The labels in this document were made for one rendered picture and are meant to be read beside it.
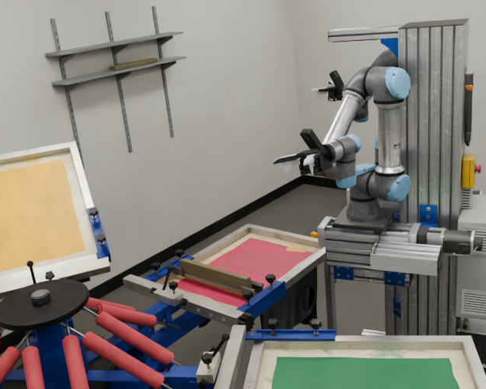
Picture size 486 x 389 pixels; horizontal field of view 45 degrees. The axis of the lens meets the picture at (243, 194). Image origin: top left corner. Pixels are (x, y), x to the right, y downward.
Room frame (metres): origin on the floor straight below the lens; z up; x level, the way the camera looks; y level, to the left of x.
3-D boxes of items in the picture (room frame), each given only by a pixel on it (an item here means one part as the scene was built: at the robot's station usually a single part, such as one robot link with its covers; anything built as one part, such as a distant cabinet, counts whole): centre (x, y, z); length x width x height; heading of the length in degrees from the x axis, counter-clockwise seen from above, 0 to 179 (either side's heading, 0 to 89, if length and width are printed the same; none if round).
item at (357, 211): (2.35, -0.52, 1.31); 0.15 x 0.15 x 0.10
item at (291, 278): (2.56, 0.03, 0.97); 0.79 x 0.58 x 0.04; 139
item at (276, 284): (2.20, -0.03, 0.97); 0.30 x 0.05 x 0.07; 139
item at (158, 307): (2.13, 0.39, 1.02); 0.17 x 0.06 x 0.05; 139
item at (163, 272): (2.56, 0.39, 0.97); 0.30 x 0.05 x 0.07; 139
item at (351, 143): (2.08, -0.39, 1.65); 0.11 x 0.08 x 0.09; 129
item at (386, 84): (2.24, -0.60, 1.63); 0.15 x 0.12 x 0.55; 39
